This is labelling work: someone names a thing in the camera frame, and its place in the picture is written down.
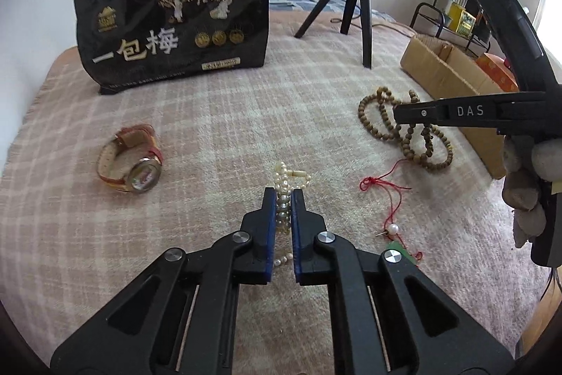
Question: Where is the cardboard box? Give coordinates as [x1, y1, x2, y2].
[399, 36, 521, 179]

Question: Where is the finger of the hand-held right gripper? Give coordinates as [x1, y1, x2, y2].
[465, 0, 562, 93]
[393, 87, 562, 143]

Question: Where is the wristwatch with tan strap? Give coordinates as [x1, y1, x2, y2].
[96, 124, 164, 195]

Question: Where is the yellow crate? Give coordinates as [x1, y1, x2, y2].
[445, 2, 477, 35]

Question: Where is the window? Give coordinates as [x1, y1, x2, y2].
[542, 0, 562, 59]

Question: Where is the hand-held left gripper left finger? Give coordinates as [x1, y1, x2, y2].
[49, 187, 282, 375]

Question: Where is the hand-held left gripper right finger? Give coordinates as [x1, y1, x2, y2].
[290, 188, 514, 375]

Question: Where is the black mini tripod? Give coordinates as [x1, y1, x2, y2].
[294, 0, 374, 69]

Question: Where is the orange cloth covered table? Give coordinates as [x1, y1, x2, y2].
[476, 52, 521, 92]

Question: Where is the person's right hand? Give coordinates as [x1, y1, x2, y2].
[502, 135, 562, 249]

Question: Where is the pearl bracelet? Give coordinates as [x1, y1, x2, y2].
[273, 164, 313, 268]

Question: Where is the wooden bead necklace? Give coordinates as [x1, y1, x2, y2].
[358, 89, 454, 170]

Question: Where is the ring light cable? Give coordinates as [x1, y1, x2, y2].
[329, 17, 418, 38]

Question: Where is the red string pearl pendant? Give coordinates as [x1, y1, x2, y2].
[359, 159, 424, 266]

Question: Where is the black printed bag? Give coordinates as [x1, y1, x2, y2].
[74, 0, 270, 95]

